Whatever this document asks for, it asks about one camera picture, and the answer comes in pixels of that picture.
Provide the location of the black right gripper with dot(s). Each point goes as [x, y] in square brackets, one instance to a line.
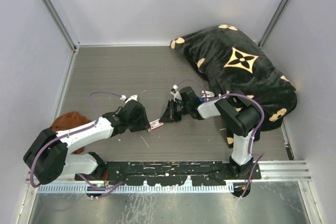
[169, 115]

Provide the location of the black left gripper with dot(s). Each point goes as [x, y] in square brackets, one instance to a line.
[144, 124]

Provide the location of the red staple box sleeve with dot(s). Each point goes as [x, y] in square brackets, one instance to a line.
[155, 125]

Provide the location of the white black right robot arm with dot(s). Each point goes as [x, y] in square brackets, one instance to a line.
[242, 115]

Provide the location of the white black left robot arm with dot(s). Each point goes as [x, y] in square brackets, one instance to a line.
[52, 153]

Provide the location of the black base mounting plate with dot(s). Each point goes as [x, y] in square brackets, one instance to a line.
[206, 173]

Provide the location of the brown cloth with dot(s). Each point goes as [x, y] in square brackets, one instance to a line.
[68, 121]

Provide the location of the black floral plush blanket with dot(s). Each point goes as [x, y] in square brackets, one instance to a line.
[229, 61]

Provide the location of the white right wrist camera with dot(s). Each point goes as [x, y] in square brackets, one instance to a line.
[175, 93]

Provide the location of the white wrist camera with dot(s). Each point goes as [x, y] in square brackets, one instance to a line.
[130, 98]
[175, 93]

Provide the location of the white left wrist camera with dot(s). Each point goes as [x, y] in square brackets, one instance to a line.
[130, 98]

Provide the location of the white slotted cable duct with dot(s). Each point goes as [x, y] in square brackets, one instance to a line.
[77, 188]

